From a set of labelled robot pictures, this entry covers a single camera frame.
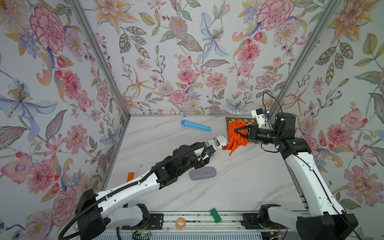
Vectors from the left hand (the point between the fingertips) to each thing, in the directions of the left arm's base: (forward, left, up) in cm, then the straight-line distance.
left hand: (209, 147), depth 70 cm
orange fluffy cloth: (0, -11, +6) cm, 13 cm away
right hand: (+5, -12, +7) cm, 14 cm away
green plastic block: (-24, -4, -26) cm, 36 cm away
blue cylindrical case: (+38, +12, -26) cm, 48 cm away
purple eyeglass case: (-2, +2, -25) cm, 25 cm away
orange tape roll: (-27, +14, -27) cm, 40 cm away
